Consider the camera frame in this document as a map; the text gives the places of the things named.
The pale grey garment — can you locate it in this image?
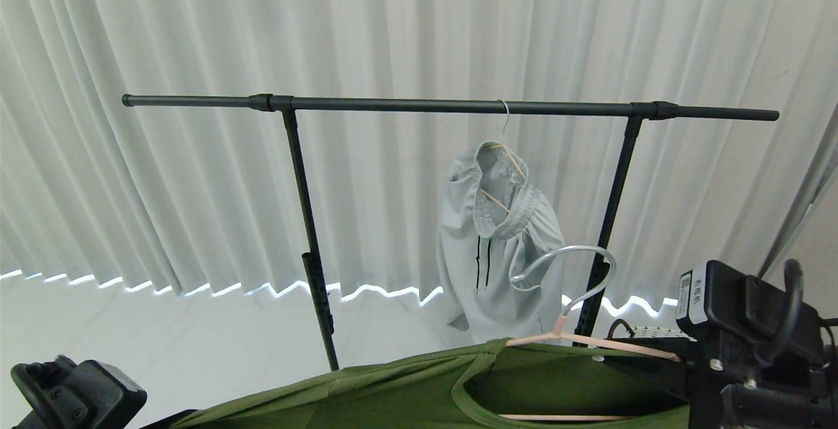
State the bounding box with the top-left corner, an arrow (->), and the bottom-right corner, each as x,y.
437,141 -> 568,346

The black clothes rack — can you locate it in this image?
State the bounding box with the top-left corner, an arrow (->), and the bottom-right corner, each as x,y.
122,93 -> 780,372

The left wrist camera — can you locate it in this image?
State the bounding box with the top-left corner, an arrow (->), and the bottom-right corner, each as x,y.
10,354 -> 149,429

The white laundry basket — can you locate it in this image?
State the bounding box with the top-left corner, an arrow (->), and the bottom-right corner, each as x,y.
606,318 -> 689,343

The pink clothes hanger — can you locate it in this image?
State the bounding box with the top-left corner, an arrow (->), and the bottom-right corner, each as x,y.
499,244 -> 683,423
479,100 -> 528,217

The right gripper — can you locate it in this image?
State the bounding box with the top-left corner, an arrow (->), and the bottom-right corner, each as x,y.
592,339 -> 838,429

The black cable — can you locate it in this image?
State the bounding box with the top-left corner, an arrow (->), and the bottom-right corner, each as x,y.
752,258 -> 806,367

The white curtain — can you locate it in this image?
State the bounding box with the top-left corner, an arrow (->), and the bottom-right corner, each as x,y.
0,0 -> 838,318

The green garment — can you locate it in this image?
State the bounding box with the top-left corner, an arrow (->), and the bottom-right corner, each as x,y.
169,338 -> 693,429

